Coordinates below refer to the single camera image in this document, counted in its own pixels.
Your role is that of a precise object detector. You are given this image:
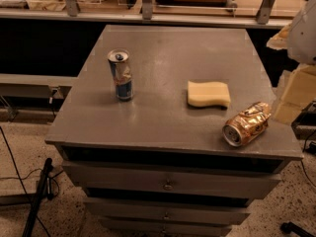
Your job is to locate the black object floor corner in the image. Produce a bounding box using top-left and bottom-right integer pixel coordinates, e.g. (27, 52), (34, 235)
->
(280, 222), (315, 237)

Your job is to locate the blue silver redbull can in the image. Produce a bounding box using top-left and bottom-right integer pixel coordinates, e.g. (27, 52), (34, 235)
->
(108, 48), (133, 101)

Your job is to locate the grey drawer cabinet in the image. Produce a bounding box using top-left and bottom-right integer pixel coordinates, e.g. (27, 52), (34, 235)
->
(46, 26), (302, 237)

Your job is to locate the grey metal shelf rail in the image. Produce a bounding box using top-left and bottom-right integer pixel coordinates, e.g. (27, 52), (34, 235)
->
(0, 8), (290, 29)

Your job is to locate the yellow sponge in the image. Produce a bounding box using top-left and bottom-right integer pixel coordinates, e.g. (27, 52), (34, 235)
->
(188, 81), (231, 108)

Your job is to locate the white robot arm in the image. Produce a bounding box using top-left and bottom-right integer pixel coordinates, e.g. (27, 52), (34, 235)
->
(287, 0), (316, 65)

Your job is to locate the black tripod leg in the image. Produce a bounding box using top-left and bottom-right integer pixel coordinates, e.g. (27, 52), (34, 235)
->
(22, 158), (53, 237)

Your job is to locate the crushed orange soda can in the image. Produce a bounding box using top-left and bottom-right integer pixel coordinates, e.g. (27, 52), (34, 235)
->
(222, 102), (271, 147)

